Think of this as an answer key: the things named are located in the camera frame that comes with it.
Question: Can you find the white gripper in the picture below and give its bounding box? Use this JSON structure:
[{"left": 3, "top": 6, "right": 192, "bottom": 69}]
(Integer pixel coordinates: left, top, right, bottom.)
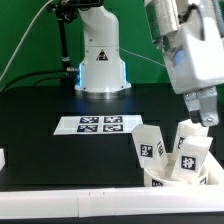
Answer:
[{"left": 163, "top": 16, "right": 224, "bottom": 128}]

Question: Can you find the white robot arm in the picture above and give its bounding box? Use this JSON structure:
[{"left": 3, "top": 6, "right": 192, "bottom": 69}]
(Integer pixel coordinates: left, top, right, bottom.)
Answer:
[{"left": 75, "top": 0, "right": 224, "bottom": 127}]

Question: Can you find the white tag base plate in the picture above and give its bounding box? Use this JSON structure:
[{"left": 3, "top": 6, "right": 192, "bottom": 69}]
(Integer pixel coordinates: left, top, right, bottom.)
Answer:
[{"left": 54, "top": 115, "right": 143, "bottom": 135}]

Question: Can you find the white U-shaped wall fence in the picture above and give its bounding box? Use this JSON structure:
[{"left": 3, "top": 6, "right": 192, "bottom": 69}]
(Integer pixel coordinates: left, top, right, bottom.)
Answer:
[{"left": 0, "top": 155, "right": 224, "bottom": 220}]

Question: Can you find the black camera stand pole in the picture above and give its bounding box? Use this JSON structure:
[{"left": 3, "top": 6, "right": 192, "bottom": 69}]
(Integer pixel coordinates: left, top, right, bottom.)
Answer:
[{"left": 47, "top": 0, "right": 104, "bottom": 88}]

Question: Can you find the grey cable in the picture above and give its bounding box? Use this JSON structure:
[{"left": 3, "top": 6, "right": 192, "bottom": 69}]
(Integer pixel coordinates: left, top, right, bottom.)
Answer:
[{"left": 0, "top": 0, "right": 54, "bottom": 82}]

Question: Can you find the black cable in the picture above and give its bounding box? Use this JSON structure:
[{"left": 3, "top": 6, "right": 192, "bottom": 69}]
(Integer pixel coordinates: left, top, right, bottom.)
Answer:
[{"left": 0, "top": 68, "right": 78, "bottom": 94}]

